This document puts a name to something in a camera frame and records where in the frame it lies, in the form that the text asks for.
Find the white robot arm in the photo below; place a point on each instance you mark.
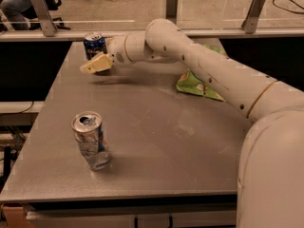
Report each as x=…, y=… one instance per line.
x=270, y=180

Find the middle metal bracket post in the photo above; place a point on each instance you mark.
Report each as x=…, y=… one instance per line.
x=171, y=10

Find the metal bracket post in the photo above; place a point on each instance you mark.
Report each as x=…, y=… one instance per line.
x=249, y=25
x=47, y=26
x=171, y=10

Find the left metal bracket post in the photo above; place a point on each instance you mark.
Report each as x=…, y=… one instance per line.
x=47, y=26

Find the metal rail beam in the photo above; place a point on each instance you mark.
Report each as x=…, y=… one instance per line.
x=77, y=35

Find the right metal bracket post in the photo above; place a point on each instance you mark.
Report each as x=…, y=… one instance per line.
x=249, y=25

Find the cardboard box corner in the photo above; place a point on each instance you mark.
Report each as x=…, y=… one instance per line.
x=16, y=217

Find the seated person in jeans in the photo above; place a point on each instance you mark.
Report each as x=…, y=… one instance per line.
x=13, y=10

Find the green dang snack bag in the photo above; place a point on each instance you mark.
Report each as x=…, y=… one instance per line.
x=190, y=83

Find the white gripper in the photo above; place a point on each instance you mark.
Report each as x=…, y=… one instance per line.
x=116, y=50

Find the crushed silver soda can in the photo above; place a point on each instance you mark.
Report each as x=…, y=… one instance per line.
x=88, y=131

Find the blue pepsi can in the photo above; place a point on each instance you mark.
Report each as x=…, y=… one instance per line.
x=94, y=43

